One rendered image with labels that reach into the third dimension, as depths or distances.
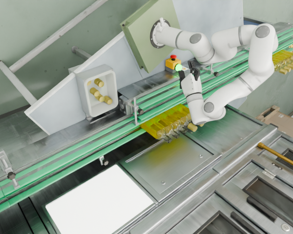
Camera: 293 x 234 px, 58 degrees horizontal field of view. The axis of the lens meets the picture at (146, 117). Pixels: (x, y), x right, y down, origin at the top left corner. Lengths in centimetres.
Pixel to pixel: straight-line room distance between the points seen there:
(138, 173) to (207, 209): 38
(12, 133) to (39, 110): 58
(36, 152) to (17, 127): 59
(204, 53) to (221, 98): 28
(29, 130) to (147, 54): 92
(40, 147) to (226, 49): 99
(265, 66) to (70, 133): 95
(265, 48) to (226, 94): 22
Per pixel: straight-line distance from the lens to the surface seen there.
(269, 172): 157
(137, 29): 139
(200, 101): 122
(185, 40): 132
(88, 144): 135
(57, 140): 139
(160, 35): 143
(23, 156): 137
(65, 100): 138
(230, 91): 113
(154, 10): 144
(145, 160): 146
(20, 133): 187
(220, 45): 126
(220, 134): 172
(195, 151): 153
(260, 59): 111
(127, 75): 152
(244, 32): 124
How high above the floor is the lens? 186
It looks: 38 degrees down
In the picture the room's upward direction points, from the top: 126 degrees clockwise
